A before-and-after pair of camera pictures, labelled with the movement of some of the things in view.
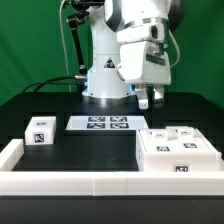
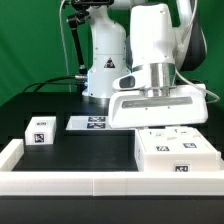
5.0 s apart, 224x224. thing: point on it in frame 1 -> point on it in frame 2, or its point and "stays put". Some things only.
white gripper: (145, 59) -> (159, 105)
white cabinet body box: (176, 149) stays put
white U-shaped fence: (103, 183) stays put
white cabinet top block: (40, 131) stays put
